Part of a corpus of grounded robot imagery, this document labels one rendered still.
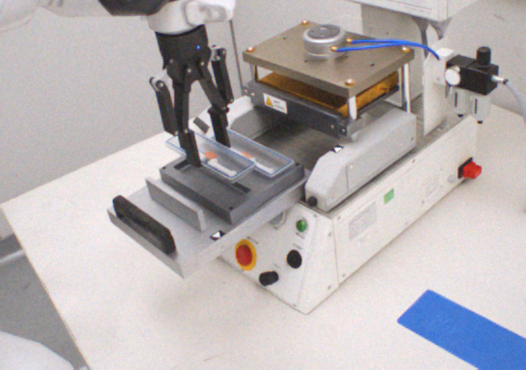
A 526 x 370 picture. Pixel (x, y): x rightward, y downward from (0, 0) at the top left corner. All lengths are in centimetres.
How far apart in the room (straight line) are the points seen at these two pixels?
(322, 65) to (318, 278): 37
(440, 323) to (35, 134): 184
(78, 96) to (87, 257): 127
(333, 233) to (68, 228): 66
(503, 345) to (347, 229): 32
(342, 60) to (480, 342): 53
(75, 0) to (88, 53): 168
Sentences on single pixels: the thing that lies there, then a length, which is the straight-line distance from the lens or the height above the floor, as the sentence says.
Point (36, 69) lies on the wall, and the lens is 250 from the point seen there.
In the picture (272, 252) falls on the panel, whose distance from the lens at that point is 118.
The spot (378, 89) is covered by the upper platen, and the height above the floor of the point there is 105.
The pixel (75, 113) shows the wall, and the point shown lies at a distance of 261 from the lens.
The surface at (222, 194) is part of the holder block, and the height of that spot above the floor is 98.
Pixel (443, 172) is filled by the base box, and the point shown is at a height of 83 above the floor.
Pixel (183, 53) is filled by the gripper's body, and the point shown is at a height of 124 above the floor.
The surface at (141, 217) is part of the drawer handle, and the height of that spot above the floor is 101.
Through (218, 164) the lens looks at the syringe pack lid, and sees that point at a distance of 104.
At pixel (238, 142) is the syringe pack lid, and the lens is 116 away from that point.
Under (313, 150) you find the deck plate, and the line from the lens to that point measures 124.
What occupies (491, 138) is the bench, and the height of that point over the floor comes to 75.
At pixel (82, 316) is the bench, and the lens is 128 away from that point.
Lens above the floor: 161
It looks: 34 degrees down
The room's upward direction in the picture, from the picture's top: 9 degrees counter-clockwise
